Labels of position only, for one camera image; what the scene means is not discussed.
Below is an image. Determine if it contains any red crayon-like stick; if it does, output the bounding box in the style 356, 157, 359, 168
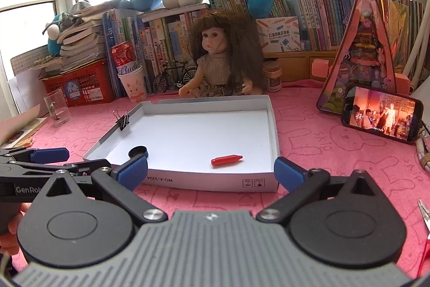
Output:
211, 154, 243, 167

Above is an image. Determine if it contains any left hand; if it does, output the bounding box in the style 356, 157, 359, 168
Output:
0, 203, 31, 256

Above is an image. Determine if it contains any pink bunny tablecloth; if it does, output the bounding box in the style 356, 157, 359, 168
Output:
9, 79, 430, 279

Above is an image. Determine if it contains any black binder clip on edge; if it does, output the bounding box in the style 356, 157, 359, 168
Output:
112, 110, 130, 130

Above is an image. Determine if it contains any white cardboard tray box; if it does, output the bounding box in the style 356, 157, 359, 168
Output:
83, 95, 280, 192

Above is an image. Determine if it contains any red plastic crate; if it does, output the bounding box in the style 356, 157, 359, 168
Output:
41, 59, 114, 107

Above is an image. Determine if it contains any white cat paper cup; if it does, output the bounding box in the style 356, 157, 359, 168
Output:
118, 66, 147, 103

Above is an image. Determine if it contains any smartphone playing video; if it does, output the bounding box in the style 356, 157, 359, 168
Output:
340, 84, 424, 143

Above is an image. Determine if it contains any small brown jar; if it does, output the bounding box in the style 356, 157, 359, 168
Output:
262, 61, 282, 93

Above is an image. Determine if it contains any stack of books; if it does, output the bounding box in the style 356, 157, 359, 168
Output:
55, 1, 106, 72

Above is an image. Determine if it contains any miniature black bicycle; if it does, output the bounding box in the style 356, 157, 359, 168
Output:
152, 61, 197, 94

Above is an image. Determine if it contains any red soda can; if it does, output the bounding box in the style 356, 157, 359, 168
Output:
111, 41, 136, 68

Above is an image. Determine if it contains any small blue white plush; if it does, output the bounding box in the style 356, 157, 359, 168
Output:
42, 12, 73, 57

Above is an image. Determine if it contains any pink triangular toy box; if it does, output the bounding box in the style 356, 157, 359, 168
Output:
316, 0, 396, 114

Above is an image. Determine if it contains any brown-haired doll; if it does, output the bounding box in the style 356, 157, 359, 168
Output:
178, 10, 264, 98

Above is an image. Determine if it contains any white colourful pencil box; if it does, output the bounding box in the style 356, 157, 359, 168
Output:
256, 17, 302, 53

